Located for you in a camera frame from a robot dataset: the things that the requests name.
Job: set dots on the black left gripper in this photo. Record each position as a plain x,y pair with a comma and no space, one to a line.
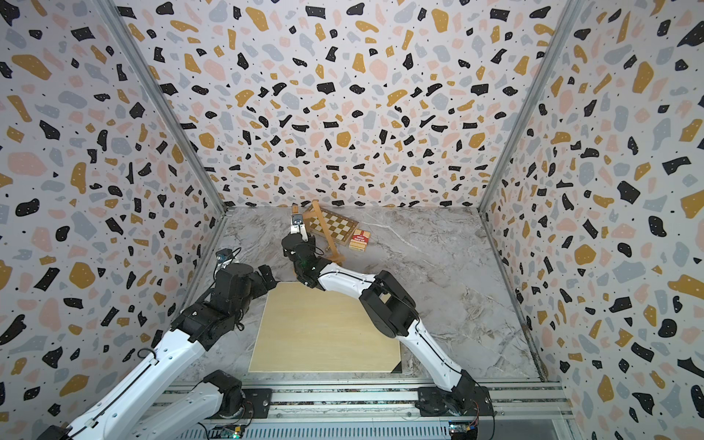
262,287

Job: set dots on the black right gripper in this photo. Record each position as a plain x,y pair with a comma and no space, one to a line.
285,241

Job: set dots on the small wooden easel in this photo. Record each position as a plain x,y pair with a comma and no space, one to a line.
333,254

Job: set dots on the light wooden drawing board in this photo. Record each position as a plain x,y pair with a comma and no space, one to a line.
310,331

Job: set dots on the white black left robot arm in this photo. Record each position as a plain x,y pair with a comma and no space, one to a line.
121,414

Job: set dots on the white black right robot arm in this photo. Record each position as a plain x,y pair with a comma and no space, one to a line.
392,311

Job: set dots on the wooden chess board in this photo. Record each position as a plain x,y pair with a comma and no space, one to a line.
341,227

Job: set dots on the red card box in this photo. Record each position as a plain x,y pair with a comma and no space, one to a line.
360,240

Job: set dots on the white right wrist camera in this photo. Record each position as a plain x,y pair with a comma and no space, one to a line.
298,226

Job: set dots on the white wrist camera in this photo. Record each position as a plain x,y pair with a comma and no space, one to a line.
224,257
298,226

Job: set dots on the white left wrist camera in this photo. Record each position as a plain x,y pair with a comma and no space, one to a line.
224,257

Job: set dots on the left aluminium corner post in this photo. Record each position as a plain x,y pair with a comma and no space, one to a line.
109,13

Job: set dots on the aluminium corner post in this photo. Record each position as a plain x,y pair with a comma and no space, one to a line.
109,13
565,23

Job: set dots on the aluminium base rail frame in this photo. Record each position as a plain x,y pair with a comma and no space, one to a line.
393,408

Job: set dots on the right aluminium corner post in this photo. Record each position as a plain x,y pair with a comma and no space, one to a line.
565,23

